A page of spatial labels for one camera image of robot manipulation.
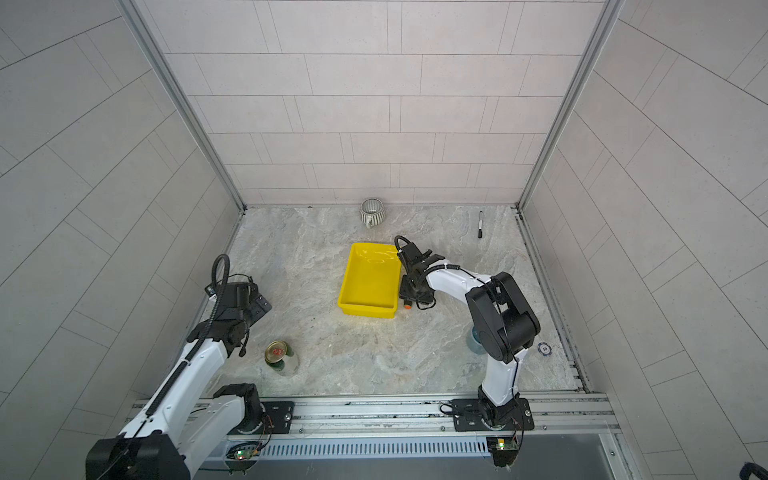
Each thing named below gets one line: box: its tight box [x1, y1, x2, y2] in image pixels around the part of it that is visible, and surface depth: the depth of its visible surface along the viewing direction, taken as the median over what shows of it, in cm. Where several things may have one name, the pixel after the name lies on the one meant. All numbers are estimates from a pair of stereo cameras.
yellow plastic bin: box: [338, 243, 402, 319], surface depth 94 cm
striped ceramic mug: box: [360, 198, 385, 229], surface depth 108 cm
